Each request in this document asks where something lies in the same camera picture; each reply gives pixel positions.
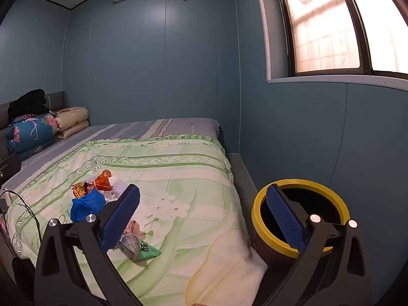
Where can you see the beige folded pillows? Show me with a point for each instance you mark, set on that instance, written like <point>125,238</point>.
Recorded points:
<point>71,116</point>

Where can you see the black clothes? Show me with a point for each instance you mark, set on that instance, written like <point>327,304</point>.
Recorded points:
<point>28,103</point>

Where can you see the yellow rimmed brown bin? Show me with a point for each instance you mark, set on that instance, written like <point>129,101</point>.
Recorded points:
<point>302,183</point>

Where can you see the blue plastic bag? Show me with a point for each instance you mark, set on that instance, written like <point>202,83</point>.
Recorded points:
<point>86,205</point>

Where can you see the colourful snack wrapper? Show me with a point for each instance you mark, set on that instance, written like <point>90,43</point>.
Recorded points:
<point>81,189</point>

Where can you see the pink tissue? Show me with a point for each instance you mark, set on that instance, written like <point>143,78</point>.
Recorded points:
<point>132,228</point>

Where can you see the white tissue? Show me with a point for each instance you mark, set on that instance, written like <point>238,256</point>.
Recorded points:
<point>118,188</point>

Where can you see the green drink packet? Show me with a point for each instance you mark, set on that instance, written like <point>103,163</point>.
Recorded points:
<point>143,253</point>

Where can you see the orange plastic wrapper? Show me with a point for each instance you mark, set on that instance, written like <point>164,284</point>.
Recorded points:
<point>103,180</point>

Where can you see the grey bed headboard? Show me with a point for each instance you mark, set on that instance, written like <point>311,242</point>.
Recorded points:
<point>59,98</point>

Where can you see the blue floral folded quilt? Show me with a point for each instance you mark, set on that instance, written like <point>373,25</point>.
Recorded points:
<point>32,134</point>

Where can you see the grey striped bed sheet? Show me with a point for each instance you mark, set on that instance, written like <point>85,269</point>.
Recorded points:
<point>178,126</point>

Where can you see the dark framed window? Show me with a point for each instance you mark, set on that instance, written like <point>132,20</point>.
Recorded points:
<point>322,38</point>

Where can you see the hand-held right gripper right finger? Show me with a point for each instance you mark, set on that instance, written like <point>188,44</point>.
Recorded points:
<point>285,216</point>

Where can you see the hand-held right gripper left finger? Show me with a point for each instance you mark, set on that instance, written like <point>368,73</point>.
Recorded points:
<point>122,213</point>

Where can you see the black box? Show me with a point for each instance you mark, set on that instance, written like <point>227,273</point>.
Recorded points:
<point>9,167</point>

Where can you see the green floral quilt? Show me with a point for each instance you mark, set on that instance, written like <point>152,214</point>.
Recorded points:
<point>178,172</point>

